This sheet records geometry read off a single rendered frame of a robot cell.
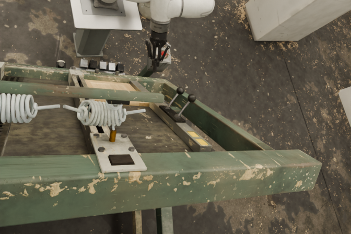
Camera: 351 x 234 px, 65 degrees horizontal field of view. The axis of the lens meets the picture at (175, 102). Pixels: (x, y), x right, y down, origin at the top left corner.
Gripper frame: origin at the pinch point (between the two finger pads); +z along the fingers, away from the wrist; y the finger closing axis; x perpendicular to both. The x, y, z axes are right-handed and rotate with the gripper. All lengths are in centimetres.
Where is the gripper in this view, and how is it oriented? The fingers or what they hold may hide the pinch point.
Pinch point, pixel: (155, 65)
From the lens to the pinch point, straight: 143.3
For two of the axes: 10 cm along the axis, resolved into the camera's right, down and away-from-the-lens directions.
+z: -1.4, 7.4, 6.5
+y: 9.7, 2.5, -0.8
